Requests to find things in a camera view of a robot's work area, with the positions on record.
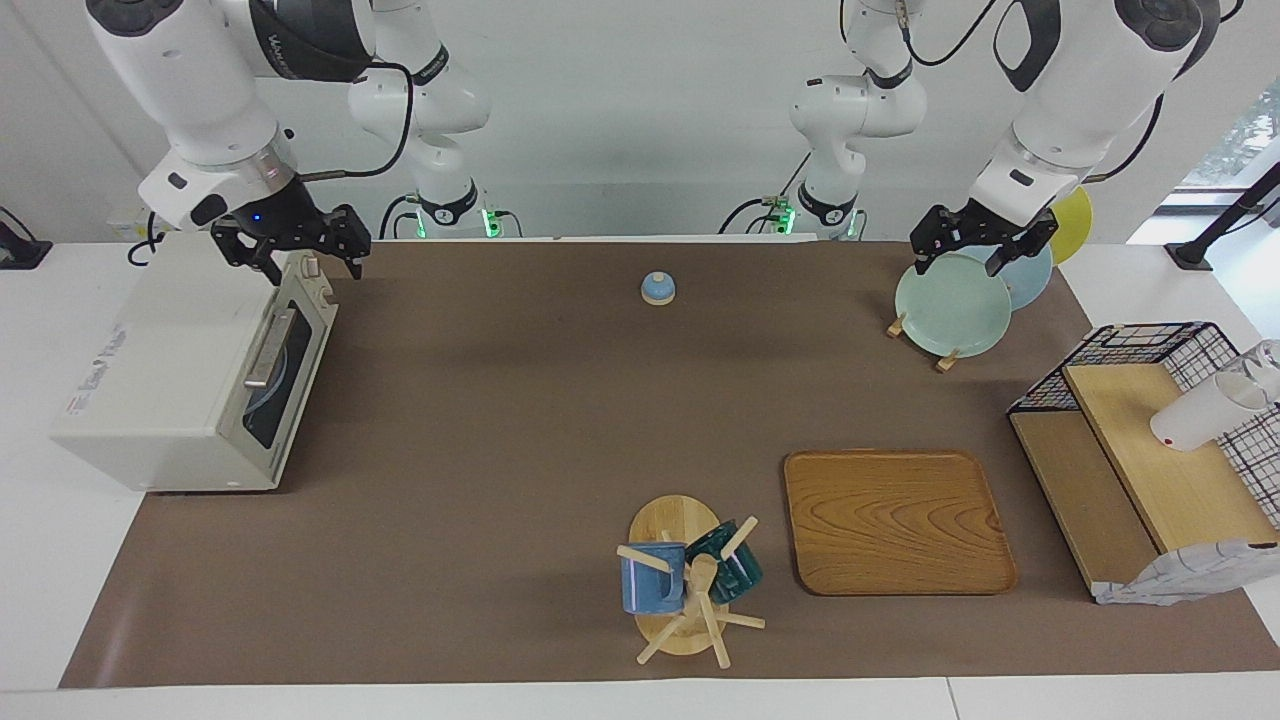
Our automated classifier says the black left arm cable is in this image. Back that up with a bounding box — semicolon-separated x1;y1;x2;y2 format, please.
838;0;1241;186

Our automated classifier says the glass oven door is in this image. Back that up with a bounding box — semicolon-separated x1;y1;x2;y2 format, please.
217;300;336;489

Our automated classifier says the blue mug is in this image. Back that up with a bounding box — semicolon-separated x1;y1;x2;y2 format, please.
620;542;689;616

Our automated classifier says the white cup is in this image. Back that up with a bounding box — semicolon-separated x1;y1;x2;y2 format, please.
1149;372;1271;452

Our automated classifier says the black base cable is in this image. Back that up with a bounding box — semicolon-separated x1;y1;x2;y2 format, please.
720;150;813;236

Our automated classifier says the black power cable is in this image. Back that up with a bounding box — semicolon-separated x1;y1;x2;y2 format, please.
127;208;166;267

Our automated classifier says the window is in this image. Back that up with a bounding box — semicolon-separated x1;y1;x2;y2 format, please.
1160;85;1280;216

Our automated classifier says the brown table mat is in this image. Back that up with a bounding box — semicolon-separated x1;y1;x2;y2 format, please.
58;240;1280;689

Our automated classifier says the wooden plate rack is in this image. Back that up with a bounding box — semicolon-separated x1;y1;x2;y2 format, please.
886;312;961;374

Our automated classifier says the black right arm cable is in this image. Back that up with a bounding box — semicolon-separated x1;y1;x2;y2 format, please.
298;60;415;185

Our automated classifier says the black table clamp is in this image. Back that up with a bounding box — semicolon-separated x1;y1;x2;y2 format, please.
0;207;53;271

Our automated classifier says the wooden shelf with wire frame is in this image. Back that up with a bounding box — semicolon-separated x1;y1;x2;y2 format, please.
1007;320;1280;607

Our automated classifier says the black angled stand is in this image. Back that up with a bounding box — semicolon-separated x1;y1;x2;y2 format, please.
1165;160;1280;271

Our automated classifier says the clear drinking glass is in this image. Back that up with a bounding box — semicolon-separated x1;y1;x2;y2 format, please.
1245;339;1280;401

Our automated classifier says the white marbled cloth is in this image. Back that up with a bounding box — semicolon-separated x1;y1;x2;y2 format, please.
1092;538;1280;607

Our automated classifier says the pale green plate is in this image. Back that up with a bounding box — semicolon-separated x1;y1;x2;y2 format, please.
894;252;1013;359

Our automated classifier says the yellow plate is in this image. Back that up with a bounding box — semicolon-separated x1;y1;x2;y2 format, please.
1045;186;1094;267

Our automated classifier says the cream toaster oven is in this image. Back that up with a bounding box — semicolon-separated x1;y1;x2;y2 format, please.
50;232;339;493

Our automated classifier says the large pale blue plate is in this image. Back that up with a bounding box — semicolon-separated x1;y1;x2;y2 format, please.
975;245;1054;312

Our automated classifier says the dark green mug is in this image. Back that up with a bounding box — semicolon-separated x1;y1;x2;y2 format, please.
685;519;764;605

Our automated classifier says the wooden serving tray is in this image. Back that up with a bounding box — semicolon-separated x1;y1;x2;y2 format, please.
783;449;1019;598

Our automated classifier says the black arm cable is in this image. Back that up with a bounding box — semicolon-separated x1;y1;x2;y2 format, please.
838;0;1241;186
298;60;415;185

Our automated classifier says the white power strip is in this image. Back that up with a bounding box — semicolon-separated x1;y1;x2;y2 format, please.
108;200;161;241

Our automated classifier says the wooden mug tree stand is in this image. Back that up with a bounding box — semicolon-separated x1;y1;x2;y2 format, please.
615;494;768;669

